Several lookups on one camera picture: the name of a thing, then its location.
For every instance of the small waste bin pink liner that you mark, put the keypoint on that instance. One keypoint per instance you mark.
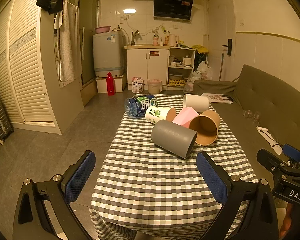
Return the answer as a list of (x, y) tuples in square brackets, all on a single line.
[(154, 86)]

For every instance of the brown kraft paper cup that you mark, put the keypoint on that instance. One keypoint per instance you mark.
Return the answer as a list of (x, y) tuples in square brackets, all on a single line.
[(207, 126)]

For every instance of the white hanging towel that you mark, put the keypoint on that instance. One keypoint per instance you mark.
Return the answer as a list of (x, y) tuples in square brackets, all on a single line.
[(68, 42)]

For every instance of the magazine on sofa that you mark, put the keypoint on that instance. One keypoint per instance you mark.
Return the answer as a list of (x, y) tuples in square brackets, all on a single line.
[(218, 98)]

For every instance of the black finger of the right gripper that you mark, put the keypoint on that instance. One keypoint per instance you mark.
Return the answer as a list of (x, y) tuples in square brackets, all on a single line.
[(269, 161)]

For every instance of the white sink cabinet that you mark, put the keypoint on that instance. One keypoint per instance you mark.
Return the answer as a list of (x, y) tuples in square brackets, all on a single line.
[(147, 62)]

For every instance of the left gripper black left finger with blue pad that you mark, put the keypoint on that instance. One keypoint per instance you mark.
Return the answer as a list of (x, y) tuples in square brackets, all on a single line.
[(31, 219)]

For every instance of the milk carton box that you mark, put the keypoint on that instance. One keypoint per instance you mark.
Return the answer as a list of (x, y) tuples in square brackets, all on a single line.
[(137, 85)]

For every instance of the grey plastic cup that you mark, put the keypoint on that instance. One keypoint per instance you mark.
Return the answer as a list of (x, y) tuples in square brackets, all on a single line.
[(173, 138)]

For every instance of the black door handle lock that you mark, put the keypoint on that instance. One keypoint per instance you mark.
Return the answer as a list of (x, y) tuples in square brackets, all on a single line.
[(228, 47)]

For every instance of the red thermos bottle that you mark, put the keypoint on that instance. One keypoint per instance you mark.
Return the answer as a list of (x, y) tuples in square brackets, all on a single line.
[(110, 84)]

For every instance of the grey fabric sofa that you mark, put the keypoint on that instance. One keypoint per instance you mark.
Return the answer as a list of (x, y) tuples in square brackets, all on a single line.
[(259, 99)]

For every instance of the white platform box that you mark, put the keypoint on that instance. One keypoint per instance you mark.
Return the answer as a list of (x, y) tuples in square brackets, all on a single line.
[(120, 82)]

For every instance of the pink box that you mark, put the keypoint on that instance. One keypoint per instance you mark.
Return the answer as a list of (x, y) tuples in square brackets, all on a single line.
[(185, 116)]

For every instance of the chrome faucet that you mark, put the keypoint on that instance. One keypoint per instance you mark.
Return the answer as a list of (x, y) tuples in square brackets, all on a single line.
[(133, 35)]

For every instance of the white plastic bags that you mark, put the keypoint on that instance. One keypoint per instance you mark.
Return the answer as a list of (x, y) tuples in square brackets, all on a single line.
[(203, 72)]

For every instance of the light blue washing machine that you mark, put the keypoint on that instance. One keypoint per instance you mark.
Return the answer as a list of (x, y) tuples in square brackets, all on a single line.
[(108, 53)]

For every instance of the white open shelf unit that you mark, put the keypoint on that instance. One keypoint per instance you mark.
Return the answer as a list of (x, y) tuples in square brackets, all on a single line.
[(180, 67)]

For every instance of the black bag on wardrobe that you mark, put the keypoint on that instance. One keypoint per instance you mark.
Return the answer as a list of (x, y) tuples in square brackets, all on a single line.
[(51, 6)]

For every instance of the black range hood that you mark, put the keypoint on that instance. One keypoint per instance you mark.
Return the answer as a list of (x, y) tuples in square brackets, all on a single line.
[(179, 10)]

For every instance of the grey white checkered tablecloth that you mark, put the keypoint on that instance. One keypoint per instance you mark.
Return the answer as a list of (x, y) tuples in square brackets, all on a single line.
[(142, 188)]

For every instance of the white paper cup green print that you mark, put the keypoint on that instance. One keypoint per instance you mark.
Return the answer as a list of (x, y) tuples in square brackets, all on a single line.
[(155, 114)]

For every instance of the white electric kettle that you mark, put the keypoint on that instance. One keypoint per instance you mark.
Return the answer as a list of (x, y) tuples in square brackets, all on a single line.
[(173, 40)]

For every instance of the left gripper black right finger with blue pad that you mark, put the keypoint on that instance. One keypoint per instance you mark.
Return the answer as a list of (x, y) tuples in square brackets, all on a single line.
[(259, 220)]

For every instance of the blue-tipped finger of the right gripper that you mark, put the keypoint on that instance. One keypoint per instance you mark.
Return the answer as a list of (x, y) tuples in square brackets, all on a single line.
[(291, 152)]

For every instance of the pink basin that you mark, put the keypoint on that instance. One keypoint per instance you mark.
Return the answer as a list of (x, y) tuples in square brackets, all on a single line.
[(102, 29)]

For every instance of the white louvered wardrobe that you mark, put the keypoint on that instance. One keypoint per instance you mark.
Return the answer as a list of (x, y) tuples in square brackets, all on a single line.
[(32, 95)]

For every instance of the white entrance door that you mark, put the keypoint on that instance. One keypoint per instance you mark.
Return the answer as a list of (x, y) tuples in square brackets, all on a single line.
[(220, 27)]

